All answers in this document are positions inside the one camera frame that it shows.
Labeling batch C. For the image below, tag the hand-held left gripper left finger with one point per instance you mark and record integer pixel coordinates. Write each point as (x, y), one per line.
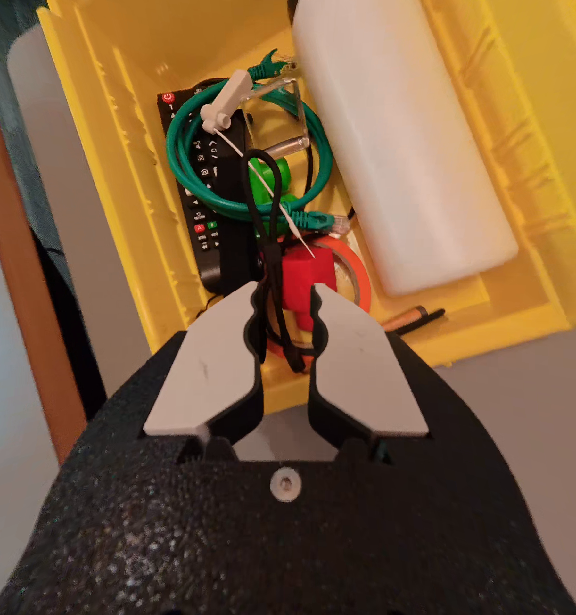
(201, 375)

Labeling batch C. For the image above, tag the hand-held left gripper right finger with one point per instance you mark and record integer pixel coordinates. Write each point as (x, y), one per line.
(365, 375)

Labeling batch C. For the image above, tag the red plastic block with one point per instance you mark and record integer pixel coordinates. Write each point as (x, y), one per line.
(302, 279)

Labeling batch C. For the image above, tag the black elastic loop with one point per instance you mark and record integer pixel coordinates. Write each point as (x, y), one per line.
(262, 240)

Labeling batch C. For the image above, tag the yellow plastic bin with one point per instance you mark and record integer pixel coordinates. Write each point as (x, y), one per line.
(105, 58)

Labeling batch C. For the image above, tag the orange black pencil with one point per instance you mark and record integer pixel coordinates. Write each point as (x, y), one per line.
(408, 318)

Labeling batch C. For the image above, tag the orange tape roll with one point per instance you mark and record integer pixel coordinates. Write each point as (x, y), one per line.
(357, 269)

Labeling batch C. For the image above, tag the black remote control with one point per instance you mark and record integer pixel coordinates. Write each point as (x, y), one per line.
(226, 259)

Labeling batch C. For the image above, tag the white plastic bottle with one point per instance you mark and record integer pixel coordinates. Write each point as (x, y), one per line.
(403, 144)

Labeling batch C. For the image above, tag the clear plastic piece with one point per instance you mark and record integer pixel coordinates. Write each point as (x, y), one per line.
(283, 110)

